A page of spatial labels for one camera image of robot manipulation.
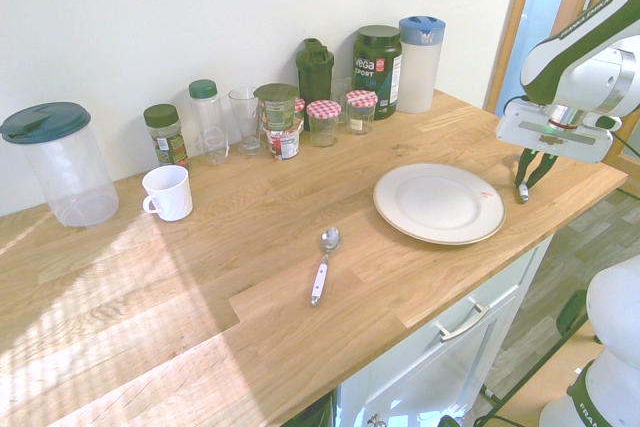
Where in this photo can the clear bottle green lid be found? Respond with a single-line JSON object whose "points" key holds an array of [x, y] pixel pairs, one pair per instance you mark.
{"points": [[210, 127]]}

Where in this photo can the red-labelled yoghurt cup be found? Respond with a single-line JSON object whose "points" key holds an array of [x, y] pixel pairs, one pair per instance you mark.
{"points": [[284, 143]]}

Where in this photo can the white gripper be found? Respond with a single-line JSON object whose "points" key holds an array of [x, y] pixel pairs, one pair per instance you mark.
{"points": [[525, 129]]}

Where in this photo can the clear pitcher dark blue lid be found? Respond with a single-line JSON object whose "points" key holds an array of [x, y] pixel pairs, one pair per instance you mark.
{"points": [[70, 172]]}

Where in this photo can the green-labelled plastic cup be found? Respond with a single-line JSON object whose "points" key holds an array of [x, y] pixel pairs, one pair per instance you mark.
{"points": [[276, 112]]}

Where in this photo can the spice jar dark lid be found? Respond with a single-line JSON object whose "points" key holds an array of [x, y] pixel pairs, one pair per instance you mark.
{"points": [[167, 142]]}

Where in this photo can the glass jar red gingham lid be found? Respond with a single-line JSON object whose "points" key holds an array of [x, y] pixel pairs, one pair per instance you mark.
{"points": [[323, 122], [299, 109], [360, 114]]}

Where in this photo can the dark green shaker bottle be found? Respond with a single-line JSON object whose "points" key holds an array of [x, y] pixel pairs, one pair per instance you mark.
{"points": [[314, 72]]}

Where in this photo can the wooden door frame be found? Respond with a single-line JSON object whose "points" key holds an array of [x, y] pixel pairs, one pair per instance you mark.
{"points": [[505, 47]]}

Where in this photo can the tall clear drinking glass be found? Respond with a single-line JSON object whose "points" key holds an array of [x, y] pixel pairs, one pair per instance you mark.
{"points": [[247, 117]]}

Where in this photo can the small clear glass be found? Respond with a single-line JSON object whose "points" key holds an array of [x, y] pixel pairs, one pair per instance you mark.
{"points": [[341, 97]]}

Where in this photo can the white kitchen cabinet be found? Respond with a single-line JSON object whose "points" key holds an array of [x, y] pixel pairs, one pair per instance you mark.
{"points": [[440, 362]]}

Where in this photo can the white ceramic mug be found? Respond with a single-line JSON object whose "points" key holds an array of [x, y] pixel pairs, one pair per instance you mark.
{"points": [[170, 197]]}

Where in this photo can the black green clamp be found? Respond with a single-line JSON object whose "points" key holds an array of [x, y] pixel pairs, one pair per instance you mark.
{"points": [[570, 312]]}

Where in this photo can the white gold-rimmed plate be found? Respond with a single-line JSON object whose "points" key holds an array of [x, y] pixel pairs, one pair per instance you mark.
{"points": [[440, 204]]}

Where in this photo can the white jug blue lid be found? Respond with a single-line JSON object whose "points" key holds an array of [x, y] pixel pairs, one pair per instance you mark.
{"points": [[420, 72]]}

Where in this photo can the dark Vega protein tub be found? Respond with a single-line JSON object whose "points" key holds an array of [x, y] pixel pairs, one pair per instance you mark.
{"points": [[375, 72]]}

